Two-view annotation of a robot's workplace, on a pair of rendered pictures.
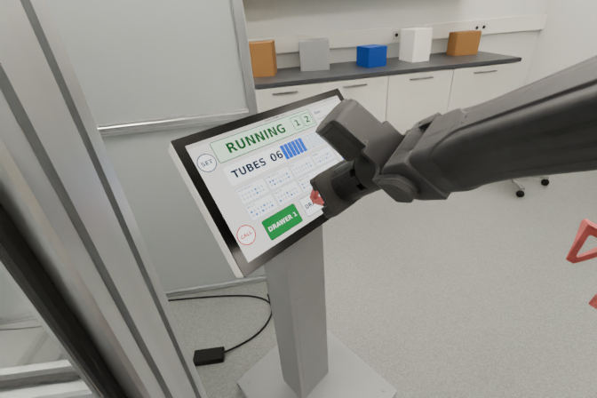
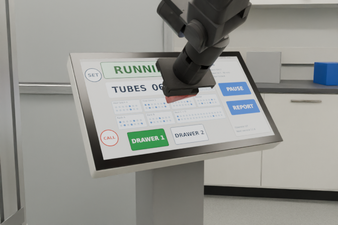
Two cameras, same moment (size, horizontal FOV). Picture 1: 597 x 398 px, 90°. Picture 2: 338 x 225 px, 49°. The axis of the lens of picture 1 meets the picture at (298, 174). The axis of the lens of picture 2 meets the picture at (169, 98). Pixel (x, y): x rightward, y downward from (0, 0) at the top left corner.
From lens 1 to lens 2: 0.38 m
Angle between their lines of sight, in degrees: 24
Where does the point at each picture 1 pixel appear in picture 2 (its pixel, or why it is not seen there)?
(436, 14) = not seen: outside the picture
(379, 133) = not seen: hidden behind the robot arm
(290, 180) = (166, 110)
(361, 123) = not seen: outside the picture
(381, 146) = not seen: hidden behind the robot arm
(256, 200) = (127, 114)
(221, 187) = (99, 95)
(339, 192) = (176, 71)
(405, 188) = (193, 25)
